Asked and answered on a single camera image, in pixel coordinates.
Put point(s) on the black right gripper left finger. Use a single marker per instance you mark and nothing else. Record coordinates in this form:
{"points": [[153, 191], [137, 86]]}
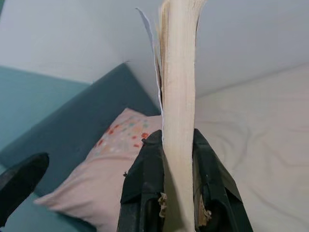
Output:
{"points": [[144, 174]]}

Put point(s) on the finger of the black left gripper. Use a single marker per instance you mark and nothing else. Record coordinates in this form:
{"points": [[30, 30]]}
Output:
{"points": [[21, 174]]}

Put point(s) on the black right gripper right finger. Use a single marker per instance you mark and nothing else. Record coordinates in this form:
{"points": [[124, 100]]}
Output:
{"points": [[212, 174]]}

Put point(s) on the book with blue checked cover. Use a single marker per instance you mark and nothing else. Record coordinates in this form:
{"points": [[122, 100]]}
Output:
{"points": [[178, 96]]}

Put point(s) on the pink patterned pillow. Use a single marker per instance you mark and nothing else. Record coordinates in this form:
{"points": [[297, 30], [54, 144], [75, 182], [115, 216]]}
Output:
{"points": [[96, 181]]}

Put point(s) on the mattress with cream sheet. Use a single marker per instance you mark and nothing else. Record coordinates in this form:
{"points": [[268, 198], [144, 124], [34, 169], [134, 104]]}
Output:
{"points": [[265, 145]]}

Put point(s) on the teal upholstered headboard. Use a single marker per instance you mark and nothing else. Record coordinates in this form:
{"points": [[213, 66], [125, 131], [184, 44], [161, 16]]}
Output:
{"points": [[72, 120]]}

